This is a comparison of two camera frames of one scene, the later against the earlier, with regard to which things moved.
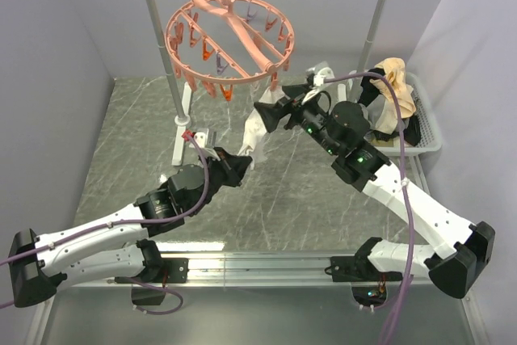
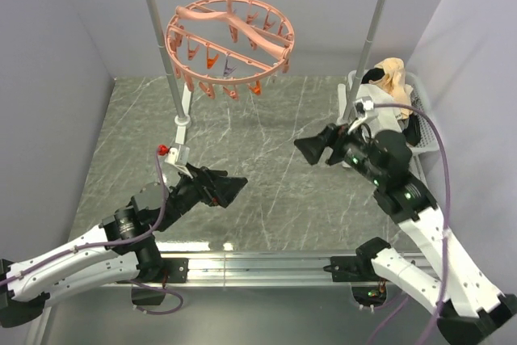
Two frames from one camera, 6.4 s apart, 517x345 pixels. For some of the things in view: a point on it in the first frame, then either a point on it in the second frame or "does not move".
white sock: x=255 y=127 -> x=382 y=119
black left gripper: x=233 y=166 -> x=222 y=189
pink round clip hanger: x=218 y=42 does not move
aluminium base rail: x=244 y=269 does not move
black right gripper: x=272 y=114 -> x=313 y=147
